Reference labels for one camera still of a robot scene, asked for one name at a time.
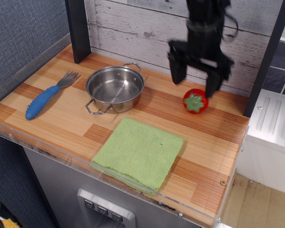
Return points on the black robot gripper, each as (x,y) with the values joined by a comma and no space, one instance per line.
(202,51)

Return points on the small steel pot with handles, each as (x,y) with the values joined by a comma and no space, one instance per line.
(114,89)

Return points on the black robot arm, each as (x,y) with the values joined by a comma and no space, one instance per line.
(206,13)

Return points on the green knitted cloth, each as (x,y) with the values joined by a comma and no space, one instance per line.
(139,155)

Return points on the white ridged appliance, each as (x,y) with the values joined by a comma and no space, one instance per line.
(262,156)

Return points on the clear acrylic table edge guard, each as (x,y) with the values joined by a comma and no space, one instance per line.
(61,174)

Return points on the silver dispenser button panel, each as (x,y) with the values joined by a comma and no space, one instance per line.
(101,213)

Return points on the yellow object bottom left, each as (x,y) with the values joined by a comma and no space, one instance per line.
(8,223)

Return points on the black right vertical post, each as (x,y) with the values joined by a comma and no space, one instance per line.
(265,64)

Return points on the black vertical post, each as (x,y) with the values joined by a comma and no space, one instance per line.
(265,64)
(78,29)

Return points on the black left vertical post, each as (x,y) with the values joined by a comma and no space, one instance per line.
(78,29)

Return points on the fork with blue handle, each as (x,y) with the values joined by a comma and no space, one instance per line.
(41,100)

